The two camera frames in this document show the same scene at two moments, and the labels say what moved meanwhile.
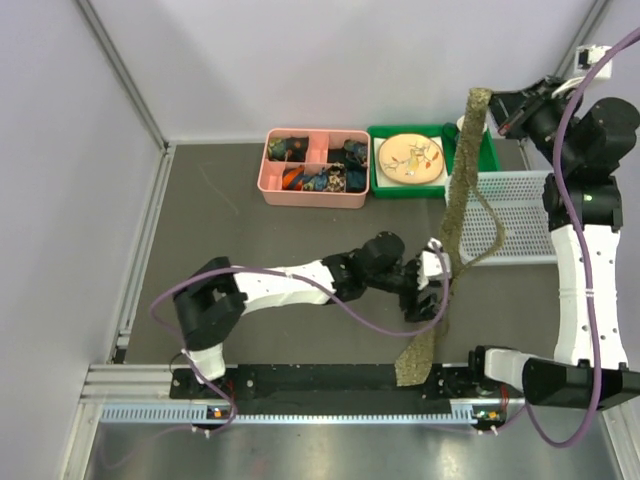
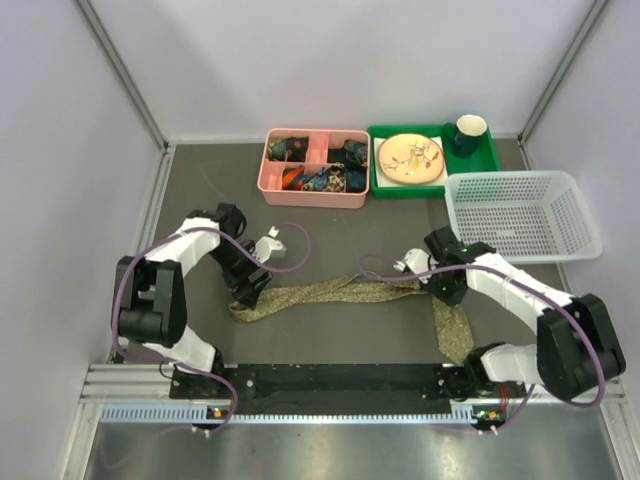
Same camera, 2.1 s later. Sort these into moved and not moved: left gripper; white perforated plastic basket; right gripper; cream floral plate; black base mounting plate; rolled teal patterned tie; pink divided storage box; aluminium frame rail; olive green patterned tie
Moved: left gripper; olive green patterned tie; right gripper
Not moved: cream floral plate; pink divided storage box; rolled teal patterned tie; aluminium frame rail; white perforated plastic basket; black base mounting plate
